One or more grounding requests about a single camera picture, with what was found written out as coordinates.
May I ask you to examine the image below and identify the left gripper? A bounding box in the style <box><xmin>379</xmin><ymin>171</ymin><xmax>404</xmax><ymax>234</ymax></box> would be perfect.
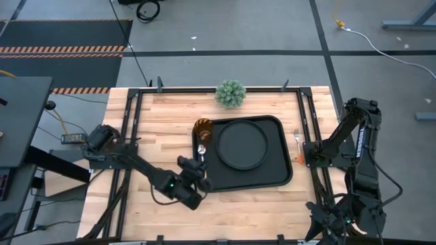
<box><xmin>176</xmin><ymin>155</ymin><xmax>212</xmax><ymax>191</ymax></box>

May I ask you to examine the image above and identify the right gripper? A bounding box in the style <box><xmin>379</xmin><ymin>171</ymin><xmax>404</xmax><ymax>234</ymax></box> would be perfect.
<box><xmin>305</xmin><ymin>201</ymin><xmax>345</xmax><ymax>243</ymax></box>

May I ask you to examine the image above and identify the amber faceted cup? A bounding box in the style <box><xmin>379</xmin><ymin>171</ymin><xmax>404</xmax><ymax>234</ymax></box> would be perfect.
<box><xmin>193</xmin><ymin>118</ymin><xmax>215</xmax><ymax>142</ymax></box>

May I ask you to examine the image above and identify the black round plate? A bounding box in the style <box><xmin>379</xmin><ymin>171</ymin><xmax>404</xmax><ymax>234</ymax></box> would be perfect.
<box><xmin>216</xmin><ymin>119</ymin><xmax>269</xmax><ymax>171</ymax></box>

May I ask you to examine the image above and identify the black rectangular tray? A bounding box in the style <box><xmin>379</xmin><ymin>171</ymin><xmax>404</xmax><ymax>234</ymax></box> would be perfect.
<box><xmin>191</xmin><ymin>114</ymin><xmax>294</xmax><ymax>194</ymax></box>

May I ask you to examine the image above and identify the orange-handled metal fork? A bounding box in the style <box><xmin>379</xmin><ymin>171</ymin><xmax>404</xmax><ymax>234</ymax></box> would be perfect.
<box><xmin>294</xmin><ymin>128</ymin><xmax>305</xmax><ymax>164</ymax></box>

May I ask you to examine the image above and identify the green artificial potted plant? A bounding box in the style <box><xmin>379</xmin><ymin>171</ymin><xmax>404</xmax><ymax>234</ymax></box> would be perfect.
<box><xmin>214</xmin><ymin>79</ymin><xmax>247</xmax><ymax>110</ymax></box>

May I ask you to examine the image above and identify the black power brick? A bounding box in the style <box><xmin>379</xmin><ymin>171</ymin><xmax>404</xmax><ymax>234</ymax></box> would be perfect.
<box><xmin>61</xmin><ymin>133</ymin><xmax>88</xmax><ymax>145</ymax></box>

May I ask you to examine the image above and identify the black desk top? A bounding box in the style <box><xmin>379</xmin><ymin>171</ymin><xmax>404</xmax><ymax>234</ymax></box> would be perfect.
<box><xmin>0</xmin><ymin>76</ymin><xmax>54</xmax><ymax>168</ymax></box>

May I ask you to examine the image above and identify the dark grey side desk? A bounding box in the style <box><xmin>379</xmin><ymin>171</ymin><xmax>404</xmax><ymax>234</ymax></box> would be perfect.
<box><xmin>0</xmin><ymin>163</ymin><xmax>38</xmax><ymax>245</ymax></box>

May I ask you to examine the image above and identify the black hazard-striped floor mat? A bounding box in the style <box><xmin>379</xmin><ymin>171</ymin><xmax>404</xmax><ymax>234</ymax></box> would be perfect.
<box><xmin>0</xmin><ymin>18</ymin><xmax>134</xmax><ymax>95</ymax></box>

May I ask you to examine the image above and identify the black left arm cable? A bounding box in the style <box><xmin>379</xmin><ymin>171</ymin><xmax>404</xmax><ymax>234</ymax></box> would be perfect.
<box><xmin>149</xmin><ymin>183</ymin><xmax>181</xmax><ymax>206</ymax></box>

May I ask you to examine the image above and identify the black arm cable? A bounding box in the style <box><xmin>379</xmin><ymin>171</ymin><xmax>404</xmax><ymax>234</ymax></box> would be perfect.
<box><xmin>149</xmin><ymin>183</ymin><xmax>181</xmax><ymax>206</ymax></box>
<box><xmin>366</xmin><ymin>145</ymin><xmax>405</xmax><ymax>208</ymax></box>

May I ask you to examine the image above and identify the black aluminium table frame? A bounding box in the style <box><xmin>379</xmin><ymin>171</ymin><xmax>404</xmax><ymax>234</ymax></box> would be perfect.
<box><xmin>77</xmin><ymin>86</ymin><xmax>367</xmax><ymax>245</ymax></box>

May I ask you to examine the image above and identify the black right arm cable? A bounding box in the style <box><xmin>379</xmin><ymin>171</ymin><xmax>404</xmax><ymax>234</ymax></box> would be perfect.
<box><xmin>366</xmin><ymin>145</ymin><xmax>405</xmax><ymax>208</ymax></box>

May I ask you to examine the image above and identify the long black floor cable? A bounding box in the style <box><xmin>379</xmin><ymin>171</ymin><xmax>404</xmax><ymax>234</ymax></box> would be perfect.
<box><xmin>108</xmin><ymin>0</ymin><xmax>151</xmax><ymax>86</ymax></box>

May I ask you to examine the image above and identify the coiled black cable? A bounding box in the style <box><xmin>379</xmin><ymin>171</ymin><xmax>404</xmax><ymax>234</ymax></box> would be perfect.
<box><xmin>136</xmin><ymin>0</ymin><xmax>161</xmax><ymax>24</ymax></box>

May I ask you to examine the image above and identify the white floor cable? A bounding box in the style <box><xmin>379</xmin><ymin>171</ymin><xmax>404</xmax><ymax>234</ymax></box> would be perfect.
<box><xmin>342</xmin><ymin>27</ymin><xmax>436</xmax><ymax>80</ymax></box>

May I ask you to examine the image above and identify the yellow extension cord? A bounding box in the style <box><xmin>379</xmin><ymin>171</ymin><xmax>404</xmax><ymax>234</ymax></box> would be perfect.
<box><xmin>332</xmin><ymin>0</ymin><xmax>345</xmax><ymax>29</ymax></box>

